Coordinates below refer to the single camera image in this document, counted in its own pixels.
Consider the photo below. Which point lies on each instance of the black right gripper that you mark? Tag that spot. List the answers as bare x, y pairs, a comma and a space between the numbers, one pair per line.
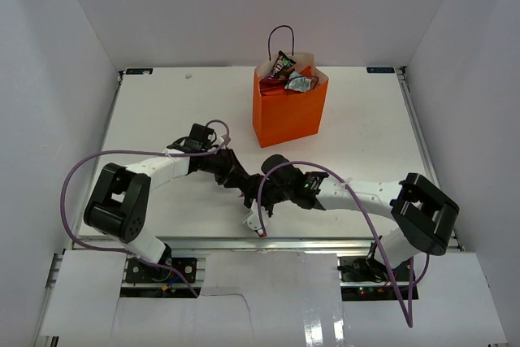
259, 180

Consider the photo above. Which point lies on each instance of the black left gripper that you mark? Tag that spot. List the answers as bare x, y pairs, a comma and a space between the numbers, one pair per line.
232, 168

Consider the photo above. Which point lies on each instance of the orange and cream chips bag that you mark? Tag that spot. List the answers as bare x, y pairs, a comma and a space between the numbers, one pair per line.
275, 87

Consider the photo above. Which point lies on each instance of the silver snack packet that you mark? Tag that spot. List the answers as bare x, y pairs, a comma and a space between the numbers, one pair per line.
299, 83

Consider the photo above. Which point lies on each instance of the brown M&M's candy packet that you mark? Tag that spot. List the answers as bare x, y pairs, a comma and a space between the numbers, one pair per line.
282, 64

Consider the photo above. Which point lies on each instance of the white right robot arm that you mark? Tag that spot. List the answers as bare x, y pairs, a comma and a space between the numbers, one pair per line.
425, 216

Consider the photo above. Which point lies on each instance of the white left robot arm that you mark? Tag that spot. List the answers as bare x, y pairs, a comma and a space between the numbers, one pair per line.
118, 204

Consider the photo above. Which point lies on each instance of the orange paper bag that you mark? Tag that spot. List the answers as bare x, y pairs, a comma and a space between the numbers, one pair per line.
277, 119

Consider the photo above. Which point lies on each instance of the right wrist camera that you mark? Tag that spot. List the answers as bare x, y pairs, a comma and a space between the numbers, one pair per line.
253, 219

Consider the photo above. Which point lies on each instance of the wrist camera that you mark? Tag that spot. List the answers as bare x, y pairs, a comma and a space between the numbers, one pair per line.
200, 139
253, 219

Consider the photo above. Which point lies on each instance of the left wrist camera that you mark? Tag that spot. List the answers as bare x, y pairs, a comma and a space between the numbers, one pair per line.
200, 139

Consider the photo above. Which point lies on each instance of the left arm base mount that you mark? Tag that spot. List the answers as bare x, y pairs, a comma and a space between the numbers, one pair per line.
140, 280

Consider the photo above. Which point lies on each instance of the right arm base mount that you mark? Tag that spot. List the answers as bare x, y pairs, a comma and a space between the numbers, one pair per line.
363, 279

